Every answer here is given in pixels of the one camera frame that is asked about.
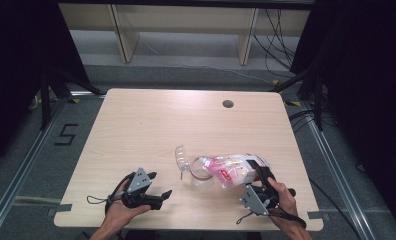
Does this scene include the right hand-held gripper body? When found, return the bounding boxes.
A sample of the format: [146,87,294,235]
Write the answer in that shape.
[238,167,297,217]

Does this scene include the metal floor rail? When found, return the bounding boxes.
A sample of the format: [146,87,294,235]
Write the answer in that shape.
[298,99,371,240]
[0,95,70,232]

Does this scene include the clear glass jar hinged lid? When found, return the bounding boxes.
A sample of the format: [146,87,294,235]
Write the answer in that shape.
[174,143,218,188]

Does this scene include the light wooden shelf unit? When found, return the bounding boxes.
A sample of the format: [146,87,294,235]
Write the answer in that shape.
[58,3,311,66]

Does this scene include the left gripper black wrist strap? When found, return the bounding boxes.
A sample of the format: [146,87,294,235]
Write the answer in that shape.
[86,171,136,215]

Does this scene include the black floor cables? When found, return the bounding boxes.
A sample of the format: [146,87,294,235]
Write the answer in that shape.
[287,109,338,135]

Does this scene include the black floor cable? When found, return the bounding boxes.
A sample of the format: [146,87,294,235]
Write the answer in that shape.
[308,177,364,240]

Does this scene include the black curtain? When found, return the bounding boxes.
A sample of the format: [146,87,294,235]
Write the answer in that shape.
[0,0,91,172]
[289,0,396,232]

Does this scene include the person's right hand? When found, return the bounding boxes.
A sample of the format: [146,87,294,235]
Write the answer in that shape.
[267,177,299,230]

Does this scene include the red white plastic pouch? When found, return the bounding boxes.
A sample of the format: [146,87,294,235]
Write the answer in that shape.
[198,152,273,191]

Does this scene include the person's left hand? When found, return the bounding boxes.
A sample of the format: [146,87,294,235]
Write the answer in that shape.
[104,181,153,231]

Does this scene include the thin white floor cable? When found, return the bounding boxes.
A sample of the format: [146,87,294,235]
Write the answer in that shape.
[141,33,278,85]

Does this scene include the right gripper black wrist strap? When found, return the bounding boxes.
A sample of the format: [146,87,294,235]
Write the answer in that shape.
[235,209,308,230]

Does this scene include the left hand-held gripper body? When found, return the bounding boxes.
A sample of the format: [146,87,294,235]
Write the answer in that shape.
[121,166,164,211]

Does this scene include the black metal stand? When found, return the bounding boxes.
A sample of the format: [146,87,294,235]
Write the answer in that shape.
[269,65,326,132]
[38,65,104,132]

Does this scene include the grey tape strip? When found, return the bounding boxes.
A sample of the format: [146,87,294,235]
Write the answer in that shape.
[307,210,325,221]
[55,203,73,214]

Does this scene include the gripper black wrist strap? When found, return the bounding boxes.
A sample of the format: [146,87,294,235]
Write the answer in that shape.
[86,171,136,215]
[235,209,308,230]

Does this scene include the bundle of black hanging cables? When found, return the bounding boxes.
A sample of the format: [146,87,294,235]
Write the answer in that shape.
[252,8,298,80]

